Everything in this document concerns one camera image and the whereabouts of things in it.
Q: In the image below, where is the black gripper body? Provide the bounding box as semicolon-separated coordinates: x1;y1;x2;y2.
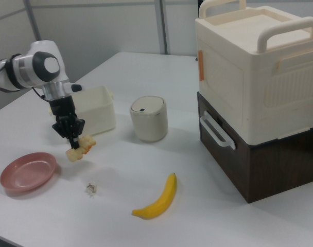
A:
48;95;85;140

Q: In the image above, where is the toasted bread roll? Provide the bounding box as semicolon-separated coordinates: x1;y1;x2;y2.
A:
65;134;97;162

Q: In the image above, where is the white plastic open container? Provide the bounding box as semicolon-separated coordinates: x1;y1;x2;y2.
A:
48;85;117;137

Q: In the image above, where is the small crumpled white scrap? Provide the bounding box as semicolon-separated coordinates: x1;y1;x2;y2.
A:
85;182;97;198

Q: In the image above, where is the pink round plate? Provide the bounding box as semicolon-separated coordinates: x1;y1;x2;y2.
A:
0;152;57;191

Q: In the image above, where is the cream lidded trash can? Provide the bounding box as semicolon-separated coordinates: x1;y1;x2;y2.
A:
129;96;168;144

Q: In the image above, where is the yellow banana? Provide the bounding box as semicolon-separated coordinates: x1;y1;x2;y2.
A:
131;172;178;220

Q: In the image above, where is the orange tape strip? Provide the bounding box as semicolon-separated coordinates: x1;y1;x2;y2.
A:
198;50;205;82

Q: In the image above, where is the dark brown drawer cabinet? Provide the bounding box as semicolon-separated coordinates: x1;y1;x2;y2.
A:
197;91;313;204

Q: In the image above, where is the white drawer handle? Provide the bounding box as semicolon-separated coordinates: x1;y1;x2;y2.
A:
199;115;236;149

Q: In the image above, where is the cream storage box with handles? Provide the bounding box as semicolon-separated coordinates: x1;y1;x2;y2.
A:
194;0;313;145

